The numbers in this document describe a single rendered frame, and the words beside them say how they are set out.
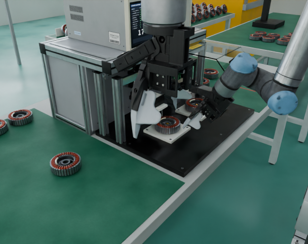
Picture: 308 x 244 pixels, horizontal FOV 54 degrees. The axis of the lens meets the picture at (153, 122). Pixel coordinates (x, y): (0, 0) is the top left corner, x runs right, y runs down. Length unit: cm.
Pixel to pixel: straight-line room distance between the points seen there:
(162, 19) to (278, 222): 177
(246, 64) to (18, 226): 85
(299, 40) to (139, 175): 67
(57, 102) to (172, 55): 104
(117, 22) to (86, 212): 70
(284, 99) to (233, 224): 122
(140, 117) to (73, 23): 95
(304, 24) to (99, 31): 77
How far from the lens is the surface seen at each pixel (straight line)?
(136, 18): 121
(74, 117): 143
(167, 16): 50
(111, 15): 124
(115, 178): 111
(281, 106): 94
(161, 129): 128
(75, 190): 109
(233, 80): 103
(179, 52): 52
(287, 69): 93
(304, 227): 79
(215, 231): 196
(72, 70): 131
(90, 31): 136
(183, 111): 148
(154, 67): 53
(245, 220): 206
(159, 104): 131
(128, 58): 58
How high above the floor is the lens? 146
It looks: 29 degrees down
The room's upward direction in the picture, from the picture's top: straight up
